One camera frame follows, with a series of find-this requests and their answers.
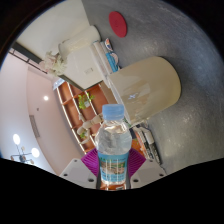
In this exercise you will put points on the wooden shelf unit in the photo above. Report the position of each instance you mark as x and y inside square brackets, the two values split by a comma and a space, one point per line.
[71, 106]

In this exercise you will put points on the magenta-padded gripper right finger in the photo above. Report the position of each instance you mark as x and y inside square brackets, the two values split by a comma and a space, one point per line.
[146, 171]

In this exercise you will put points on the ceiling lights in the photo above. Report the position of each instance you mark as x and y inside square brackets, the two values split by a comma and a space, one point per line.
[16, 139]

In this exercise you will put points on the white vase with flowers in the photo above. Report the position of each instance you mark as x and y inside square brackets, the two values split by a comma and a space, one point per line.
[78, 43]

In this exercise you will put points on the clear water bottle blue cap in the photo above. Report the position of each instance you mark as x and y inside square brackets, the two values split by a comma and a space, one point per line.
[113, 146]

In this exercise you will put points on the flat round red coaster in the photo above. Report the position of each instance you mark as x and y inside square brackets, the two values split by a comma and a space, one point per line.
[118, 24]

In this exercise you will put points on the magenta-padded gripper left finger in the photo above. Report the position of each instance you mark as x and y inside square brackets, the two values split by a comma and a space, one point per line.
[78, 172]

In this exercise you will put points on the stack of white books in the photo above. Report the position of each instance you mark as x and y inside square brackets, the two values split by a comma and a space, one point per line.
[106, 60]

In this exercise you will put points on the cream ceramic mug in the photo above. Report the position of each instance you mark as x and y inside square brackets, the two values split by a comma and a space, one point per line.
[146, 88]

